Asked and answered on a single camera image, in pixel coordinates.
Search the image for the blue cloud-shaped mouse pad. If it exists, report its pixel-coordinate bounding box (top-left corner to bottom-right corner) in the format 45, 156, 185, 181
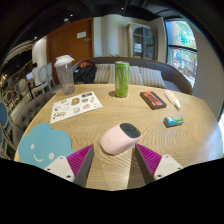
17, 122, 77, 170

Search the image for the glass-fronted cabinet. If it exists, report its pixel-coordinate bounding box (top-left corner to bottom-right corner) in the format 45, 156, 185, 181
125, 22, 158, 61

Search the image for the green drink can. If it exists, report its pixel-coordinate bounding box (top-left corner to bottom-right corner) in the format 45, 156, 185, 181
114, 60, 131, 99

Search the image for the grey curved sofa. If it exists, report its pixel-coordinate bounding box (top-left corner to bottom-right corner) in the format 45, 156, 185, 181
71, 56, 194, 96

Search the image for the blue-backed chairs group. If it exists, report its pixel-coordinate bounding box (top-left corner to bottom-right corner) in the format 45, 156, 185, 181
0, 79, 21, 159

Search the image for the black and red flat box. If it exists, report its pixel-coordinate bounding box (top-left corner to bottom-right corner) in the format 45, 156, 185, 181
139, 90, 168, 111

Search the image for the small teal and white box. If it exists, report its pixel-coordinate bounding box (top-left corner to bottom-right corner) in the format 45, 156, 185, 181
163, 115, 185, 128

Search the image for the black backpack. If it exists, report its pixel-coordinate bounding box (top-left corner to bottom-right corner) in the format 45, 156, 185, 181
72, 60, 98, 85

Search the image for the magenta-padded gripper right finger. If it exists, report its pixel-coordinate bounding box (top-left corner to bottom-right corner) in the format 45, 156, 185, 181
134, 143, 184, 185

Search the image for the pink and black computer mouse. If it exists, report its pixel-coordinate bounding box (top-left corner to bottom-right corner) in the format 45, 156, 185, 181
99, 122, 142, 156

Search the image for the white sticker sheet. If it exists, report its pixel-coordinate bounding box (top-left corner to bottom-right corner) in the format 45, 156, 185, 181
49, 91, 104, 125

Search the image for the brown wooden door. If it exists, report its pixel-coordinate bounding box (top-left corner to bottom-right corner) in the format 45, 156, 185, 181
46, 18, 95, 86

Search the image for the person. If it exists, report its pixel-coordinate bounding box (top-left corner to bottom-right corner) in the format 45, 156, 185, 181
26, 62, 41, 82

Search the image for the clear shaker bottle white lid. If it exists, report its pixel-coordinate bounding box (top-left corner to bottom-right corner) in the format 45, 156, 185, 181
53, 54, 76, 96

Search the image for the black-framed window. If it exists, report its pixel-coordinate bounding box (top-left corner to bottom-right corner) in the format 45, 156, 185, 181
164, 18, 198, 89

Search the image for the white chairs group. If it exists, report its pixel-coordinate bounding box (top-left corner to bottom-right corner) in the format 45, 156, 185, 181
30, 62, 55, 98

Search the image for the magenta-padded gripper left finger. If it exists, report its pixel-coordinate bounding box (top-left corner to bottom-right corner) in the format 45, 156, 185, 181
44, 143, 95, 188

